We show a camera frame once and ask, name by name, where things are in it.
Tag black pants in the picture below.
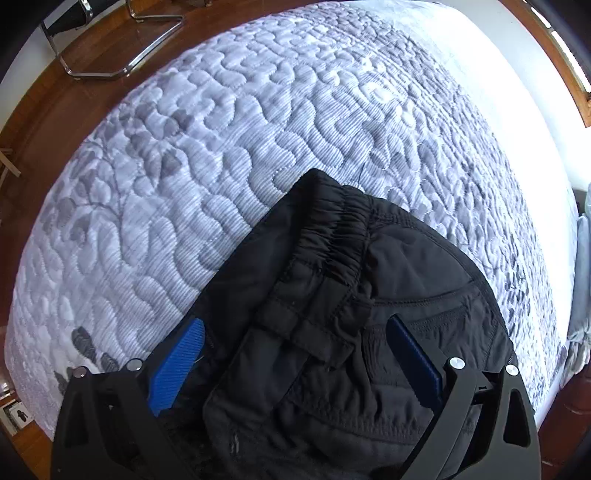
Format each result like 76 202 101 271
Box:
159 169 517 479

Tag grey folded duvet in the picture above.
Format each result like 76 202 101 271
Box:
561 189 591 387

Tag grey quilted bedspread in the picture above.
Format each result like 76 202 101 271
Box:
6 1 577 435

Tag chrome cantilever chair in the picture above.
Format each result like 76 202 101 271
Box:
40 0 185 81

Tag wooden window frame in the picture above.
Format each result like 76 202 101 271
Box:
502 1 590 128

